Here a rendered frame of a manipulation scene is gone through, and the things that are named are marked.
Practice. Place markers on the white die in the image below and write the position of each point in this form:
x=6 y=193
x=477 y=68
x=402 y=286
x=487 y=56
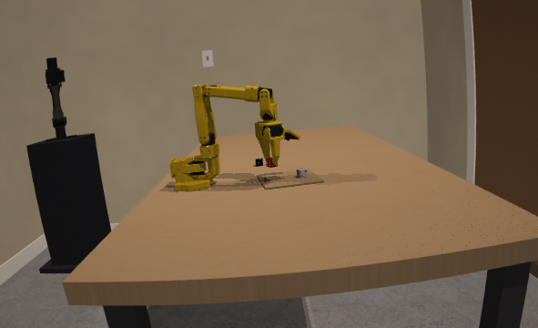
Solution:
x=302 y=173

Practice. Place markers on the red die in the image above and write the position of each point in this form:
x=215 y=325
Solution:
x=270 y=164

